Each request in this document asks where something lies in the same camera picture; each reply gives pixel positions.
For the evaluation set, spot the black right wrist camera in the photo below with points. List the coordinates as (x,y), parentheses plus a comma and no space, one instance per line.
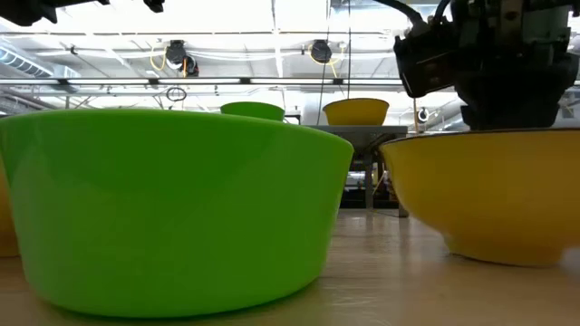
(423,63)

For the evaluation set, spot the yellow bowl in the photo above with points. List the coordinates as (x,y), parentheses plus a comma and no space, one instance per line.
(489,194)
(355,113)
(5,226)

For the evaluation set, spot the green plastic bowl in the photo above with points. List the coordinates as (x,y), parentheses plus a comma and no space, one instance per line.
(172,204)
(251,111)

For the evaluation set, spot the grey ventilation duct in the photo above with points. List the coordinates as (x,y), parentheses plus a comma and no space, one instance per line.
(22,63)

